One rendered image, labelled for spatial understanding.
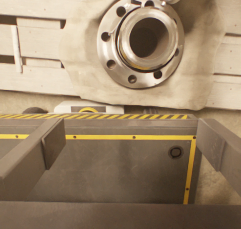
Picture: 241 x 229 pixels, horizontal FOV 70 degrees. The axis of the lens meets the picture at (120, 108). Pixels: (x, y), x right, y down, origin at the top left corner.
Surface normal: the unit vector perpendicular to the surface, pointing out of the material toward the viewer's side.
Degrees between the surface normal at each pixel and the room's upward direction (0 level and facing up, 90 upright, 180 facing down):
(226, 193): 0
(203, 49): 66
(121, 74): 0
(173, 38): 0
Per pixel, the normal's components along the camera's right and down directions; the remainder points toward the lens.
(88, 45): 0.86, 0.18
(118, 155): -0.03, 0.29
